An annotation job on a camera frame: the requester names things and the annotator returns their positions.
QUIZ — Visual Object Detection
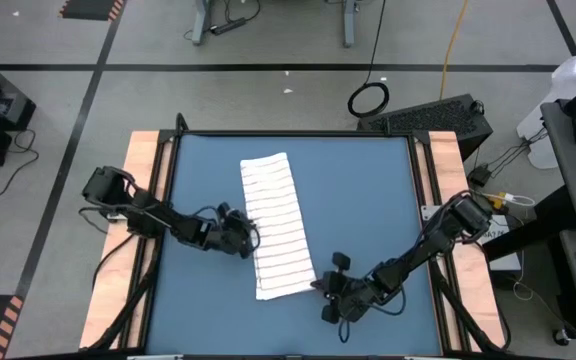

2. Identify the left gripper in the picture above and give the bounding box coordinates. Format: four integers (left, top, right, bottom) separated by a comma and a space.
207, 201, 261, 260

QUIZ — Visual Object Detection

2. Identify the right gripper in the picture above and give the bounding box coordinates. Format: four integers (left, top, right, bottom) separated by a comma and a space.
311, 252, 378, 325

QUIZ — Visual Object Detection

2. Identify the white red-striped towel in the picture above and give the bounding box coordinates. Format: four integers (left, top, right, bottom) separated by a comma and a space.
239, 152, 318, 302

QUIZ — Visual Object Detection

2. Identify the light wooden side plank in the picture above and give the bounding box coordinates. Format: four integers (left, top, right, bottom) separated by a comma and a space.
415, 130, 508, 351
78, 130, 175, 351

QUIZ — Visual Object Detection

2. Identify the grey labelled box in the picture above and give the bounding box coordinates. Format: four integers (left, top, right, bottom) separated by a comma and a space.
482, 214, 523, 274

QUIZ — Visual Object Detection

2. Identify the black power adapter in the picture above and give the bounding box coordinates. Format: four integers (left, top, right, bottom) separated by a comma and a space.
467, 164, 493, 189

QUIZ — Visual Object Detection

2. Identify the black perforated computer tower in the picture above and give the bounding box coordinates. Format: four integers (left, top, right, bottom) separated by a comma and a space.
356, 93, 494, 162

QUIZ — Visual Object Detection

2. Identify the black power strip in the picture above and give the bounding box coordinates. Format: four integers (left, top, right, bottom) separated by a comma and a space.
209, 16, 248, 37

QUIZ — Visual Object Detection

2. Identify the grey desk leg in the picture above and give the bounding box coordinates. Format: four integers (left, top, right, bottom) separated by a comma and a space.
191, 0, 213, 47
341, 0, 360, 49

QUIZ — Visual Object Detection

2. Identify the black desk support bar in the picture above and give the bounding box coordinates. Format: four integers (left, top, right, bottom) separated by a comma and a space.
482, 184, 576, 262

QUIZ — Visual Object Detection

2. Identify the white bulky object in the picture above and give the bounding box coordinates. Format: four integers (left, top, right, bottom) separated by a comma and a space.
516, 48, 576, 170

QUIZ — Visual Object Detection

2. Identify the black aluminium table frame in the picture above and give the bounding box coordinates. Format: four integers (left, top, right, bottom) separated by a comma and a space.
78, 112, 512, 360

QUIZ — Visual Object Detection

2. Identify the black hanging cable with coil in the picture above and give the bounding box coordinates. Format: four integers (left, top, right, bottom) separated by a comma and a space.
346, 0, 391, 120

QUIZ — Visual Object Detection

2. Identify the yellow plug white cable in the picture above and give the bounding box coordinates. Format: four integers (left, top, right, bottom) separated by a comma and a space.
487, 191, 538, 209

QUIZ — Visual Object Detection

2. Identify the black floor cable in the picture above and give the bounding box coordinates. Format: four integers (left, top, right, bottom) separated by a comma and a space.
0, 128, 40, 197

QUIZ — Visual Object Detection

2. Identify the thick yellow hanging cable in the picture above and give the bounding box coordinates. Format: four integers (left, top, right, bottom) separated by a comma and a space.
438, 0, 470, 101

